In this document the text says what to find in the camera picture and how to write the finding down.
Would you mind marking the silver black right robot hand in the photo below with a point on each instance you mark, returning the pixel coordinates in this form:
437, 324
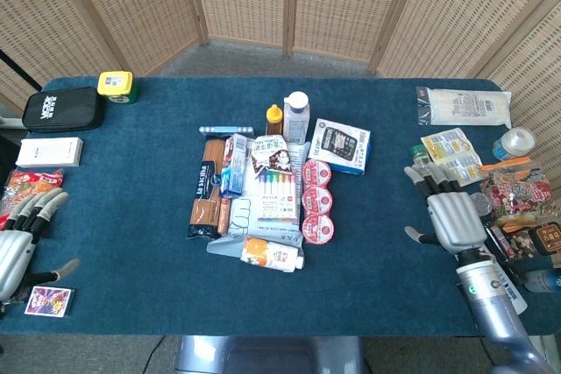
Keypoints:
456, 220

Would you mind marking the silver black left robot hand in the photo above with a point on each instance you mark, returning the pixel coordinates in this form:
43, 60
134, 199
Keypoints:
15, 251

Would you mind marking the red jelly cup pack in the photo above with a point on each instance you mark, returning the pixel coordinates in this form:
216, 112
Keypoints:
317, 201

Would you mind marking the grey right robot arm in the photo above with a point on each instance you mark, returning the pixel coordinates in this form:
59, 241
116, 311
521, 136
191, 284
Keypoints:
495, 308

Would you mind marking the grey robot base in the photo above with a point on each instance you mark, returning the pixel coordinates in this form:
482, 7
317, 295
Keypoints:
267, 354

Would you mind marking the small clear glass jar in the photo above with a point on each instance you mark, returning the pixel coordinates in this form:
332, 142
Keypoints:
482, 203

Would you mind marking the black packet with red label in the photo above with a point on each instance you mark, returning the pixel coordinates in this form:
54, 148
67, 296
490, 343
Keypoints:
499, 242

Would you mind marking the yellow white sachet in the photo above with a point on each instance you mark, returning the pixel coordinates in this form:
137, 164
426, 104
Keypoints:
445, 144
464, 168

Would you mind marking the purple playing card box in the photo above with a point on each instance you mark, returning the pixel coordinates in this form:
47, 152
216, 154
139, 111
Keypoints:
49, 301

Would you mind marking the colourful floral snack bag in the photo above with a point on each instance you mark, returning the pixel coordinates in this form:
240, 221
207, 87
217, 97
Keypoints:
519, 194

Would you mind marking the red orange snack bag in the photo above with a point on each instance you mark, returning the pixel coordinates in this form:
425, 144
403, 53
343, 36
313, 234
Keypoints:
33, 181

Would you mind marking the orange plastic utensil pack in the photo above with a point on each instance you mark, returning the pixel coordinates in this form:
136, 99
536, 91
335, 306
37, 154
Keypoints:
504, 165

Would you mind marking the spice jar with green cap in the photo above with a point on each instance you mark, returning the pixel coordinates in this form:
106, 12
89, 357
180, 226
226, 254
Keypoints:
420, 156

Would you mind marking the nut pack with brown label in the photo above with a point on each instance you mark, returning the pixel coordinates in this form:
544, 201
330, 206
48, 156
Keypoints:
537, 240

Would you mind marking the white bottle with blue label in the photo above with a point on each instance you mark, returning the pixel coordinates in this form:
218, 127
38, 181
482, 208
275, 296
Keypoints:
516, 299

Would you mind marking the white rectangular box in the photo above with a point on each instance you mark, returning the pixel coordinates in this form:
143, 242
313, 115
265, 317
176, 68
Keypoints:
49, 152

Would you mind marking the clear water bottle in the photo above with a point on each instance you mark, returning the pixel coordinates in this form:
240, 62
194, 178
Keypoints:
543, 281

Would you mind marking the white noodle package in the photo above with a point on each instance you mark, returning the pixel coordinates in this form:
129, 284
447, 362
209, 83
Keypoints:
466, 106

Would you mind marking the blue table mat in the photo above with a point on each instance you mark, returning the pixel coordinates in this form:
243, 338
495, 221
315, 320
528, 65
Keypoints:
140, 216

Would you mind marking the calculator in blue white box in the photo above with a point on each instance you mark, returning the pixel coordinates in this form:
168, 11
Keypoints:
339, 144

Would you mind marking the black zip pouch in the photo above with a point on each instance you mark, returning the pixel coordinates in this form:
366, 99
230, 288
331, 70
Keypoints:
63, 109

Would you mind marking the coloured marker pen set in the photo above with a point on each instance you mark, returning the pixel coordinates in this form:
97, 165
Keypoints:
277, 196

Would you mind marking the black pole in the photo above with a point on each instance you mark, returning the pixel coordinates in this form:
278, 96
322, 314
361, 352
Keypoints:
19, 68

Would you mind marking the orange juice carton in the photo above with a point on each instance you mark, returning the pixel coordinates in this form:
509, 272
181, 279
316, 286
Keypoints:
271, 255

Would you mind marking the clear bottle with white cap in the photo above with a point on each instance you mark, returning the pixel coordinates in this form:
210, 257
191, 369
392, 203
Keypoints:
296, 122

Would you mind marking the green tub with yellow lid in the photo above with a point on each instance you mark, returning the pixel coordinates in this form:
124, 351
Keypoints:
115, 85

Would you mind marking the white pouch with brown cartoon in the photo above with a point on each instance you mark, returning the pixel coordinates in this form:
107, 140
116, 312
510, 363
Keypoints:
272, 153

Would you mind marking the spaghetti pack with black label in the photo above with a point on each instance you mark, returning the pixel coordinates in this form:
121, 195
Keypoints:
207, 190

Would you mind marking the honey bottle with yellow cap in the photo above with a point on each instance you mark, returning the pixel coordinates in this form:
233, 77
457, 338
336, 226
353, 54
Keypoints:
273, 121

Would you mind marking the large white grey bag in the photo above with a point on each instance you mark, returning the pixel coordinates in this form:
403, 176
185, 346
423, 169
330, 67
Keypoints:
245, 234

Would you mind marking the thin brown box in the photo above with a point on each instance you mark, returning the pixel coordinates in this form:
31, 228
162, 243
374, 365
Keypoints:
224, 216

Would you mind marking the blue white toothpaste box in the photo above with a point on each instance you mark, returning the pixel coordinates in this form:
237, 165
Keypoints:
233, 168

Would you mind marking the blue silver strip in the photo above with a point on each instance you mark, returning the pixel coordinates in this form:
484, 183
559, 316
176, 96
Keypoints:
225, 129

